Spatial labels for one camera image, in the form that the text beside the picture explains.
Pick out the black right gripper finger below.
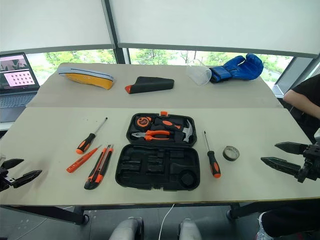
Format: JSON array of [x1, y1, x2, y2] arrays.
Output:
[[260, 156, 302, 177], [274, 141, 309, 156]]

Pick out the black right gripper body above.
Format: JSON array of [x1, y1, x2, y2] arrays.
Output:
[[297, 143, 320, 184]]

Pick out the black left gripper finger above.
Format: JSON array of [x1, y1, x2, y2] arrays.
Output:
[[11, 169, 43, 189], [2, 158, 25, 171]]

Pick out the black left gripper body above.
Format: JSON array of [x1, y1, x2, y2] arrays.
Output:
[[0, 166, 15, 193]]

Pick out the roll of dark tape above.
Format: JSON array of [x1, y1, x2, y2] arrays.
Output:
[[222, 145, 241, 162]]

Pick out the black orange screwdriver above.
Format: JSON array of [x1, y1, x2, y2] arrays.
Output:
[[203, 130, 222, 179], [75, 116, 109, 155]]

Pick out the black orange utility knife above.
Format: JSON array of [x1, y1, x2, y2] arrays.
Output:
[[83, 143, 114, 190]]

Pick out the black tool case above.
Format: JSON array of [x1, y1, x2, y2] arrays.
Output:
[[115, 111, 201, 192]]

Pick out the person in black shirt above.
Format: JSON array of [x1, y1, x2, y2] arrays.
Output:
[[256, 73, 320, 240]]

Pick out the white patterned sneaker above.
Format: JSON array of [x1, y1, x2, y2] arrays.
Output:
[[255, 211, 270, 240]]

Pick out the open laptop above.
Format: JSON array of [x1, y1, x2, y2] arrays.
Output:
[[0, 51, 41, 123]]

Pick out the blue boxing glove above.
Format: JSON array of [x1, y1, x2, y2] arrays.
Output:
[[209, 52, 265, 84]]

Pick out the yellow grey shoe insole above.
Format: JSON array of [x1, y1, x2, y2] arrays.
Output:
[[57, 62, 116, 91]]

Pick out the grey rounded robot leg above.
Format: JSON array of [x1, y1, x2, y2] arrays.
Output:
[[178, 218, 202, 240], [109, 216, 145, 240]]

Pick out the clear plastic cup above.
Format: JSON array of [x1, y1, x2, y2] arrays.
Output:
[[185, 59, 213, 87]]

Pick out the orange black tape measure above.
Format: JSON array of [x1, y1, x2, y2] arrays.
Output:
[[136, 116, 152, 129]]

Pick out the white roller blind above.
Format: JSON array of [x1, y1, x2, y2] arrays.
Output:
[[0, 0, 117, 53], [109, 0, 320, 59]]

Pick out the black pouch with red tip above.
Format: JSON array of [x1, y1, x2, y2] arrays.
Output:
[[124, 76, 175, 95]]

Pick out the dark window pillar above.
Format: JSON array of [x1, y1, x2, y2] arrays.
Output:
[[100, 0, 133, 65]]

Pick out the black table leg frame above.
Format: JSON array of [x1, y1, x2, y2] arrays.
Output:
[[225, 201, 278, 221], [0, 204, 90, 225]]

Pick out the grey angled window frame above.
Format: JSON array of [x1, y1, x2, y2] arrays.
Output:
[[273, 56, 315, 99]]

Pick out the white cable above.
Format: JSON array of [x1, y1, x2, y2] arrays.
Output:
[[158, 203, 176, 240]]

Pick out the orange handled pliers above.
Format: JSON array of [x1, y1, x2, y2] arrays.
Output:
[[131, 129, 172, 143]]

